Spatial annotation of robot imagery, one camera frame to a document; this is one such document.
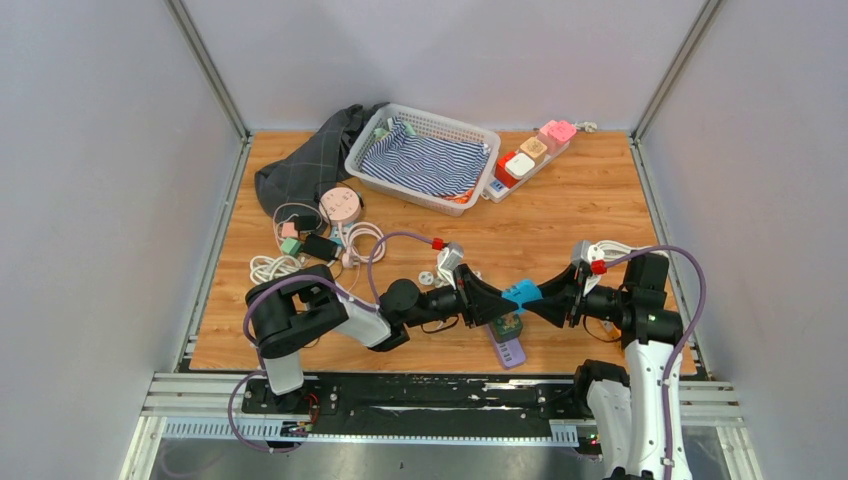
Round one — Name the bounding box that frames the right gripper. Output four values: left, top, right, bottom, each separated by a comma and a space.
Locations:
523, 263, 631, 327

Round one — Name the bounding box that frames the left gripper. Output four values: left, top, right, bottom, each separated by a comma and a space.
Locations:
404, 264, 518, 329

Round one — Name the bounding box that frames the blue cube plug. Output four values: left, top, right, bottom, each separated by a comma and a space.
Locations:
501, 279, 543, 314

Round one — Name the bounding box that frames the dark green dragon cube plug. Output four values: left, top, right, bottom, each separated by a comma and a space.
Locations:
489, 313, 523, 343

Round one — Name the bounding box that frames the purple power strip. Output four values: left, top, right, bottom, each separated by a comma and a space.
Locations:
486, 325, 527, 370

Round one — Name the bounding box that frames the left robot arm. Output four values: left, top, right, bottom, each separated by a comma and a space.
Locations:
243, 264, 520, 413

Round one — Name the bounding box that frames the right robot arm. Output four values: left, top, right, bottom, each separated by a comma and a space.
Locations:
524, 251, 693, 479

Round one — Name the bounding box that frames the red cube plug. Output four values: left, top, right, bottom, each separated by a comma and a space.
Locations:
494, 151, 518, 188

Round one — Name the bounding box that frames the white cube plug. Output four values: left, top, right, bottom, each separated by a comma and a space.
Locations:
506, 152, 536, 180

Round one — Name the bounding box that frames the beige cube plug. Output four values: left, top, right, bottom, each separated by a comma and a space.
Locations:
519, 136, 548, 163

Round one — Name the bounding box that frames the round pink power socket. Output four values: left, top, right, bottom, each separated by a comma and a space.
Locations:
319, 187, 364, 225

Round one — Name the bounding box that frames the pink cube plug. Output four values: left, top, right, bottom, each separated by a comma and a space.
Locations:
536, 120, 577, 155

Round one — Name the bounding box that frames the small green plug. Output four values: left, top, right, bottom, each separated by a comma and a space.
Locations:
280, 237, 303, 257

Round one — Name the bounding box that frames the small pink plug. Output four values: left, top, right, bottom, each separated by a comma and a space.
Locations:
279, 222, 299, 239

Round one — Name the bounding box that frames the white long power strip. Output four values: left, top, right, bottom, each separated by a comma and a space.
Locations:
481, 137, 570, 203

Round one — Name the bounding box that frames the blue striped cloth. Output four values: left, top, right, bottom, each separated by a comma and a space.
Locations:
360, 117, 491, 204

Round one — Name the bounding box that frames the white plastic basket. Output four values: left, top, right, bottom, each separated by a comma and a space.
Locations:
344, 103, 501, 216

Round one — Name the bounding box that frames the cyan power strip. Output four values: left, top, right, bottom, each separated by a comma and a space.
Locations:
329, 226, 346, 259

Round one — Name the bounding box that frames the black charger adapter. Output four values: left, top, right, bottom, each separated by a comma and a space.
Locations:
302, 234, 340, 262

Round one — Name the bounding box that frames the dark grey checked cloth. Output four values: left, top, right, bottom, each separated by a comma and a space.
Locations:
254, 102, 386, 215

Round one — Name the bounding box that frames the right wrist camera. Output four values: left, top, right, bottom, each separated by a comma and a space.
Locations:
571, 240, 607, 275

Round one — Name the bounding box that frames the white cable of orange strip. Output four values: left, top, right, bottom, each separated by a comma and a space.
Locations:
594, 239, 670, 261

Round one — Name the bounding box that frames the pink coiled cable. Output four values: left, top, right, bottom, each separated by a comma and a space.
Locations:
337, 221, 388, 270

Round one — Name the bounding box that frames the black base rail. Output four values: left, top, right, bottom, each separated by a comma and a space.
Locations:
234, 372, 591, 438

